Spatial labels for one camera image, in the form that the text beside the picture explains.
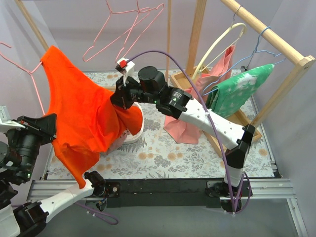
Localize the orange t shirt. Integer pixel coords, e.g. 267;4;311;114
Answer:
41;46;142;188

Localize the pink hanger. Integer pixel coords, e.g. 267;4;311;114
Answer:
115;1;165;62
82;0;149;63
0;41;45;117

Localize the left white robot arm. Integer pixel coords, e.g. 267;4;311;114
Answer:
0;113;106;237

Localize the green tie-dye shirt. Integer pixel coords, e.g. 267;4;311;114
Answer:
205;64;275;118

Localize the cream wooden hanger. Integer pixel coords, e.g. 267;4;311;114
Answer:
192;16;247;80

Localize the white laundry basket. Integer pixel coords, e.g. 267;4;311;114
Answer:
123;102;144;145

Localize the salmon pink garment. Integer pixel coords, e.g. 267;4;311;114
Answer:
163;44;237;145

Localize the dusty pink garment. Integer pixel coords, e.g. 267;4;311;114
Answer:
106;130;130;155

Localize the floral table mat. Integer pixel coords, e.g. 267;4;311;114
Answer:
46;72;277;180

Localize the left wooden clothes rack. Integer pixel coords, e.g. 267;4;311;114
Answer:
15;0;172;82

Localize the wooden clothes rack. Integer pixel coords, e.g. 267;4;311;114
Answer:
170;0;316;158
15;0;172;82

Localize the right wooden clothes rack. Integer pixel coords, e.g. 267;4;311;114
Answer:
170;0;316;158

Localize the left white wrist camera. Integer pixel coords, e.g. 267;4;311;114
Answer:
0;105;25;133

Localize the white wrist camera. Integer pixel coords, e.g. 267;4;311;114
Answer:
0;105;25;133
115;57;135;85

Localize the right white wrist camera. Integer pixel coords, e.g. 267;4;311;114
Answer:
115;57;135;85

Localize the aluminium frame rail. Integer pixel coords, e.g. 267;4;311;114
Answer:
18;179;309;237

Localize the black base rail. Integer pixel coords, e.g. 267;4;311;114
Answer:
92;178;233;212

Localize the blue wire hanger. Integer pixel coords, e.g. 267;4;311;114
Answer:
202;26;282;95

